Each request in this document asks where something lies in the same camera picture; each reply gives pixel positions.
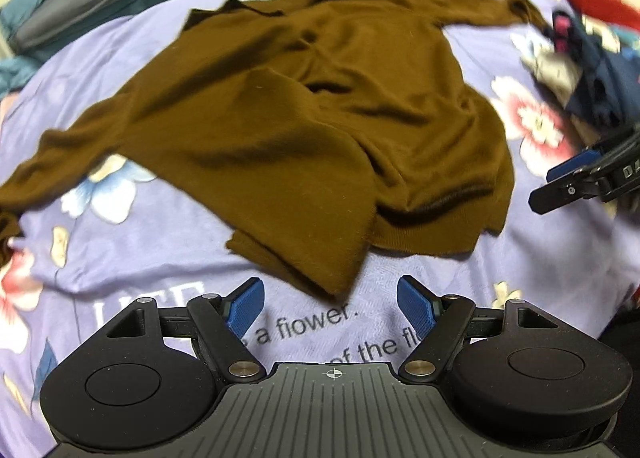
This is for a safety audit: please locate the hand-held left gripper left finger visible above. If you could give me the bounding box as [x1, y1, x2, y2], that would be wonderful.
[102, 276, 266, 384]

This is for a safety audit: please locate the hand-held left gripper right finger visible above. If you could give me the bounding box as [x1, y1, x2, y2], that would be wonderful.
[397, 275, 557, 384]

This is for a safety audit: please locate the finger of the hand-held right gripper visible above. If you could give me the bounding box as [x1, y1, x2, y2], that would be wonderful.
[529, 173, 606, 215]
[546, 149, 608, 183]

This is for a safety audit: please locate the brown knit sweater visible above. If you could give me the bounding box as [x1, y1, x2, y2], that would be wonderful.
[0, 0, 551, 297]

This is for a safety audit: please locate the purple floral blanket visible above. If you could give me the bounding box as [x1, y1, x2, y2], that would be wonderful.
[0, 0, 640, 439]

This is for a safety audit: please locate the teal bedding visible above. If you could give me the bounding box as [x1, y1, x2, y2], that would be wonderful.
[0, 0, 406, 104]

